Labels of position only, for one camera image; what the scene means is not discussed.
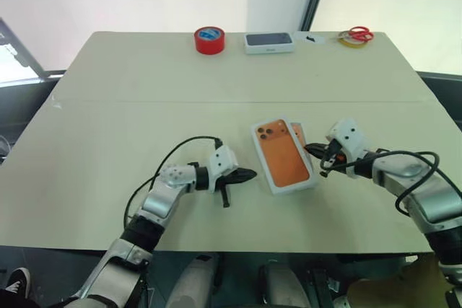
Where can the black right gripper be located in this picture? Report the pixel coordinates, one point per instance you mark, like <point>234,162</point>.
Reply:
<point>334,156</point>

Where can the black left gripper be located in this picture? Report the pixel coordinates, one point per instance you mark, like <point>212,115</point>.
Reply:
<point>223,182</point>

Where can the orange smartphone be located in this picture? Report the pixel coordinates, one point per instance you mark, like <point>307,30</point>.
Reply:
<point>297,133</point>

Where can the white phone box base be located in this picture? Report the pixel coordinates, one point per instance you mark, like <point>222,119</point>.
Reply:
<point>302,126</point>

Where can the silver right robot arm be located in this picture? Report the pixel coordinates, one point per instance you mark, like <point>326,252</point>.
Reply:
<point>408,174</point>

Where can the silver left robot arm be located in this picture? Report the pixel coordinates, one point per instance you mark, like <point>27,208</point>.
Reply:
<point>159,200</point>

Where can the sealed white phone box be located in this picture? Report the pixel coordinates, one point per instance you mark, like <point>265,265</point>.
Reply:
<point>270,43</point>

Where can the yellow tape roll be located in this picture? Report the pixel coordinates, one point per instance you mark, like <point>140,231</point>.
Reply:
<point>355,44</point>

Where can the grey rounded shape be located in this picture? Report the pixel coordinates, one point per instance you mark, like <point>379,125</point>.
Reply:
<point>285,286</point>
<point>191,282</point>

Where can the black table leg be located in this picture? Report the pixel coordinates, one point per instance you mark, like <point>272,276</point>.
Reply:
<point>325,286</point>

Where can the red tape roll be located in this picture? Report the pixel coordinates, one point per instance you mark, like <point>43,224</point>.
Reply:
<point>210,43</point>

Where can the olive trousers leg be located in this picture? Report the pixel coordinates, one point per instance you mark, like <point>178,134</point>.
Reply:
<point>397,286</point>

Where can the black white sneaker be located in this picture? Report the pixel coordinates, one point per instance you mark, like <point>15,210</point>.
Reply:
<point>18,281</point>

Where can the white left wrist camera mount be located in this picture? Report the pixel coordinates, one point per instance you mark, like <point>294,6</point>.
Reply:
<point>223,160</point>

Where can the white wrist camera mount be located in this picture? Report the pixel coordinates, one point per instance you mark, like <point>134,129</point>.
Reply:
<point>223,160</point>
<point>348,135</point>

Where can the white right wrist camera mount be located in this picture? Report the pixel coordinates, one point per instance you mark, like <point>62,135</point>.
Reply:
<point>348,135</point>

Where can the black slanted frame bar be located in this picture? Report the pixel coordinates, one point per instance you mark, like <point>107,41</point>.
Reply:
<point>21,48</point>

